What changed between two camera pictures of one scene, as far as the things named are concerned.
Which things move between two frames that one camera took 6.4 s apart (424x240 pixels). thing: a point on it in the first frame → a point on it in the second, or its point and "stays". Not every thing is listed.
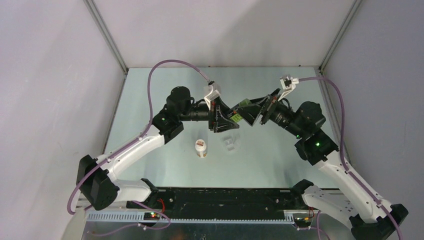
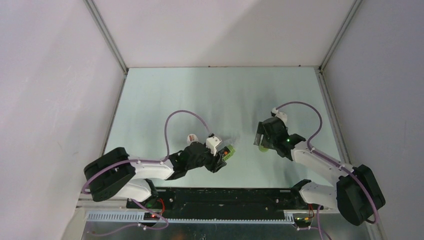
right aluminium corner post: (353, 9) stays
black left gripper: (220, 123) → (214, 166)
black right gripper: (251, 112) → (261, 131)
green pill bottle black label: (236, 117) → (228, 151)
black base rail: (221, 199) stays
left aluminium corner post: (103, 25) stays
